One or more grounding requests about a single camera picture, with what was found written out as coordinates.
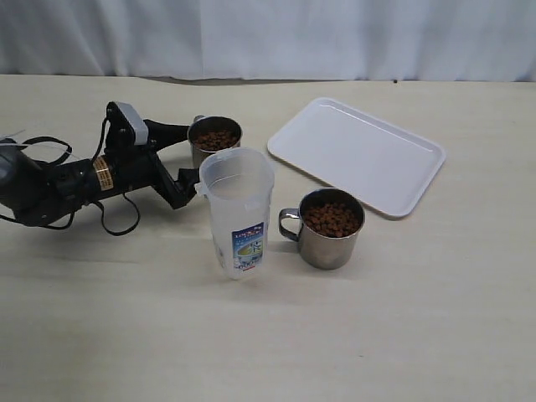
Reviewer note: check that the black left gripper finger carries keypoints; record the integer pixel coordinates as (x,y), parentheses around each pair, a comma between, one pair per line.
(176,192)
(162,135)

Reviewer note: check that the white backdrop curtain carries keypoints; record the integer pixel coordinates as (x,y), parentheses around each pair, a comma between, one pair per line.
(272,40)

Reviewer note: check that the clear plastic pitcher with label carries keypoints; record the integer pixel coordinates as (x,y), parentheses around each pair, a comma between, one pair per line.
(238,184)

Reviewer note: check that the white plastic tray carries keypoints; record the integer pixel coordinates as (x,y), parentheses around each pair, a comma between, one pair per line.
(385,167)

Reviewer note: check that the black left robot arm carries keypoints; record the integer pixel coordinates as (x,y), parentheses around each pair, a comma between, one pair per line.
(39,193)

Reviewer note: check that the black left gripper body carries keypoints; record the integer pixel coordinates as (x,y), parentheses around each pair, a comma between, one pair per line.
(123,167)

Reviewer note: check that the steel mug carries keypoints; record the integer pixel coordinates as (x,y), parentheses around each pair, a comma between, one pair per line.
(210,134)
(325,227)

